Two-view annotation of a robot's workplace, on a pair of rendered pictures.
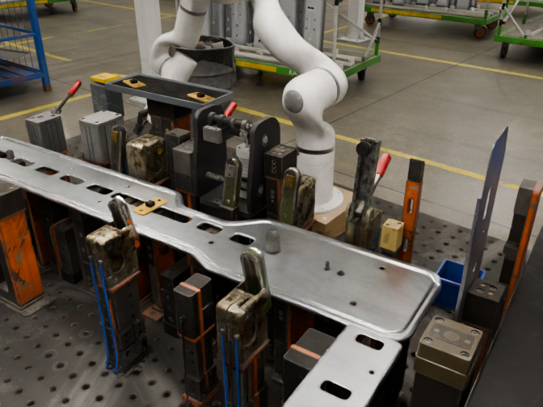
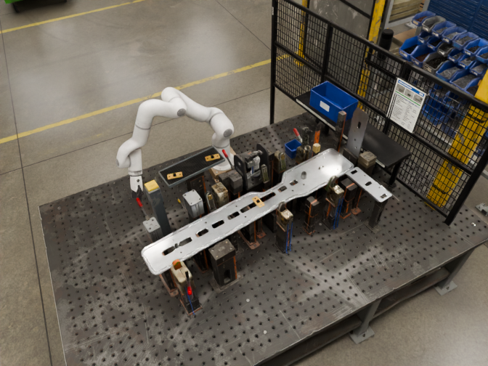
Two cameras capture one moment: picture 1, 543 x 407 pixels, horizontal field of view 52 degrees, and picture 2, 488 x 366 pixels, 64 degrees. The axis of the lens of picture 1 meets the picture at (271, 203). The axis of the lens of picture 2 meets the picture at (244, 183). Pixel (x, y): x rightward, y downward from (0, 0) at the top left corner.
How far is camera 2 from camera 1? 2.06 m
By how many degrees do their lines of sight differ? 53
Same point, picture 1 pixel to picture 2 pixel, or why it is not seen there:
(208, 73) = not seen: outside the picture
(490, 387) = (380, 157)
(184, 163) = (239, 182)
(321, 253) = (310, 167)
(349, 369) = (362, 179)
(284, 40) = (206, 113)
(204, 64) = not seen: outside the picture
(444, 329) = (365, 155)
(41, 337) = (258, 273)
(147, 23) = not seen: outside the picture
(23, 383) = (282, 279)
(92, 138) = (199, 206)
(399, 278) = (330, 155)
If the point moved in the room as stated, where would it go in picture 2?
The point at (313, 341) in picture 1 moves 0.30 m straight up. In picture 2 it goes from (346, 183) to (355, 146)
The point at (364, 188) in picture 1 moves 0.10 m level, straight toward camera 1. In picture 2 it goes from (306, 141) to (320, 147)
